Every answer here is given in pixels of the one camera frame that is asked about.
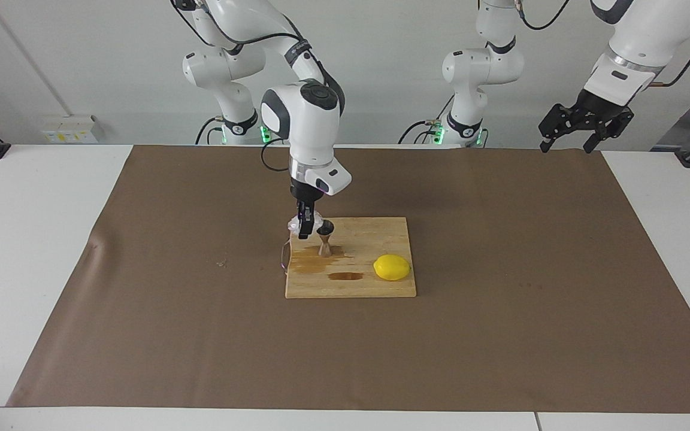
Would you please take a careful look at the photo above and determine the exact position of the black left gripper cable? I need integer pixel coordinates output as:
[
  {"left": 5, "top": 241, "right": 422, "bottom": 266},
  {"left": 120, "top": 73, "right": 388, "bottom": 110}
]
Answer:
[{"left": 516, "top": 0, "right": 690, "bottom": 87}]

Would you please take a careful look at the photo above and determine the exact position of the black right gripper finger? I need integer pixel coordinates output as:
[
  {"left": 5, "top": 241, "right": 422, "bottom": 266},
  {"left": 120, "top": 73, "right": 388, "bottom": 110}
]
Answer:
[{"left": 296, "top": 201, "right": 316, "bottom": 240}]

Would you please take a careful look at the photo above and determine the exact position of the white wall socket box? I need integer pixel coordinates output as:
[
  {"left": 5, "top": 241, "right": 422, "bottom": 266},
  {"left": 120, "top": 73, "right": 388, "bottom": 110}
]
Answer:
[{"left": 41, "top": 115, "right": 101, "bottom": 145}]

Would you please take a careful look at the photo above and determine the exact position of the wooden cutting board, metal handle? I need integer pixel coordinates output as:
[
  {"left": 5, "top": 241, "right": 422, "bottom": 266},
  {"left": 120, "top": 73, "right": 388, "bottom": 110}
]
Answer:
[{"left": 280, "top": 217, "right": 417, "bottom": 299}]

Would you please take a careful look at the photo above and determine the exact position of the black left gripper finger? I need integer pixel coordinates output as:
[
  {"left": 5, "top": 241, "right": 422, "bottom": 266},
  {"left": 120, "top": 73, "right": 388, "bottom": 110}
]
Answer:
[
  {"left": 538, "top": 102, "right": 581, "bottom": 153},
  {"left": 583, "top": 107, "right": 635, "bottom": 153}
]

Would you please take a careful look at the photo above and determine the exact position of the steel double jigger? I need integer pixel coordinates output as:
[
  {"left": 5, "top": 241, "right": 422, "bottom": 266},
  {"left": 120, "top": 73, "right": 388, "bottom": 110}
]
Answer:
[{"left": 315, "top": 220, "right": 336, "bottom": 259}]

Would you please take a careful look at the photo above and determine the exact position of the brown paper table mat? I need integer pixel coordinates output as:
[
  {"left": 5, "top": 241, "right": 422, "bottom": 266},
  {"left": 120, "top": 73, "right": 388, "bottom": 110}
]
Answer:
[{"left": 7, "top": 145, "right": 690, "bottom": 414}]

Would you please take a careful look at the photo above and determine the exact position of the black left arm base cable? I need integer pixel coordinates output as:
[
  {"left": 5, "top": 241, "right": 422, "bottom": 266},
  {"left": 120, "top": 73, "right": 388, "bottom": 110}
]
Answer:
[{"left": 398, "top": 90, "right": 459, "bottom": 145}]

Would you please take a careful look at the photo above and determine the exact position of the yellow lemon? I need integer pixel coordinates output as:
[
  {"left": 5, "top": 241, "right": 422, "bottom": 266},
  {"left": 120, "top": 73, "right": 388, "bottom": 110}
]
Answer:
[{"left": 373, "top": 254, "right": 411, "bottom": 281}]

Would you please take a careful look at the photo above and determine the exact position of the black right arm base cable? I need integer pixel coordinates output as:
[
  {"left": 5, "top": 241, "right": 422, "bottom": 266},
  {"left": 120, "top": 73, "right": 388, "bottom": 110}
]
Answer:
[{"left": 195, "top": 117, "right": 226, "bottom": 145}]

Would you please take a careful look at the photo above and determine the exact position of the black arm base cable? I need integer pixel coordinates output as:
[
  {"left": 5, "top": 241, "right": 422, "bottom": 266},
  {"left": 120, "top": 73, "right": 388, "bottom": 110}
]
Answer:
[
  {"left": 195, "top": 117, "right": 226, "bottom": 145},
  {"left": 398, "top": 90, "right": 459, "bottom": 145}
]

